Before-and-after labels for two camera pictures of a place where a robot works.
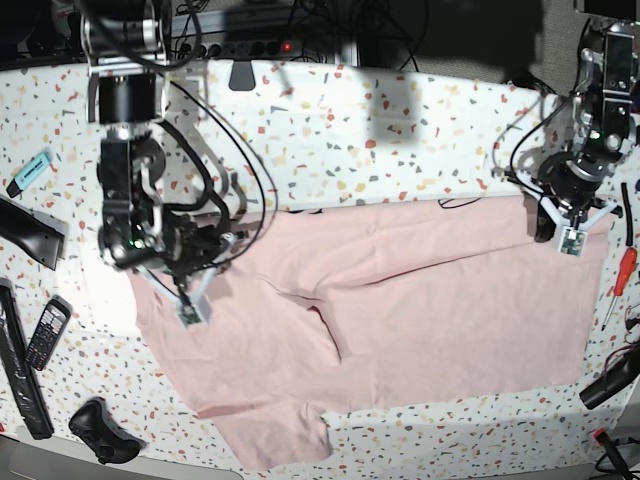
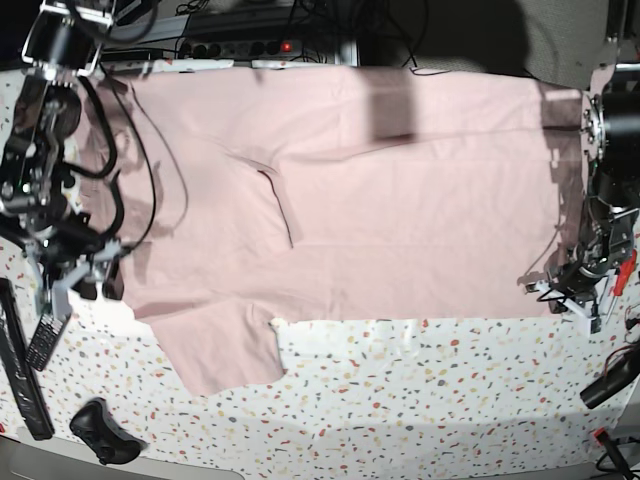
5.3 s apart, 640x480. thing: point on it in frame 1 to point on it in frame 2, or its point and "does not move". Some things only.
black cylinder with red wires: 623,366 does not move
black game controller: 94,423 does not move
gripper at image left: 188,246 to 69,238
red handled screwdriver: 628,262 does not move
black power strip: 240,49 does not move
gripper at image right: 574,181 to 577,279
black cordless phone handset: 50,329 does not move
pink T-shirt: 331,306 to 241,196
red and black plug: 623,470 does not move
